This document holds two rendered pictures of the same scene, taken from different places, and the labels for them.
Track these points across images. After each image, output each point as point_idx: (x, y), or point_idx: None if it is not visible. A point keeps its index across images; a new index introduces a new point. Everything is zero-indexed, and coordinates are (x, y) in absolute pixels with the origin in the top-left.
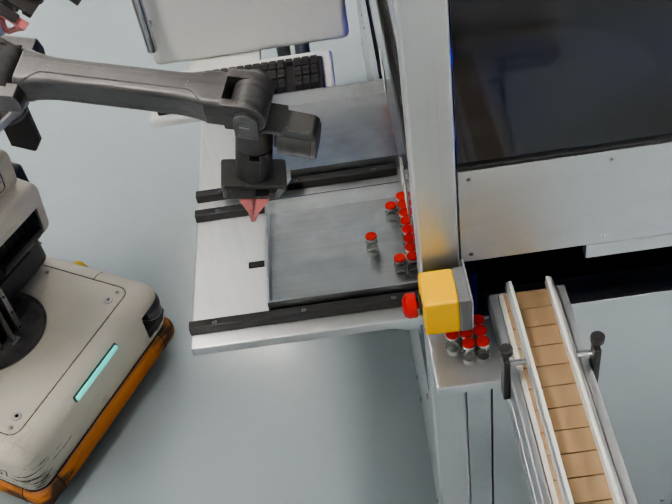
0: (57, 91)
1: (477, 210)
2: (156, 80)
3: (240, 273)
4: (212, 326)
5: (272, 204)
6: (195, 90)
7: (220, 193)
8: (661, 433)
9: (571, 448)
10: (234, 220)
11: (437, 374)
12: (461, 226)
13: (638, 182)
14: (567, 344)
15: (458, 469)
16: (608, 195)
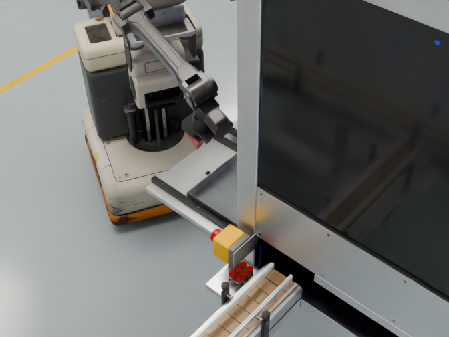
0: (139, 35)
1: (264, 213)
2: (170, 55)
3: (199, 172)
4: (160, 184)
5: None
6: (179, 70)
7: (232, 131)
8: None
9: None
10: (226, 148)
11: (213, 278)
12: (256, 216)
13: (341, 259)
14: (256, 307)
15: None
16: (326, 254)
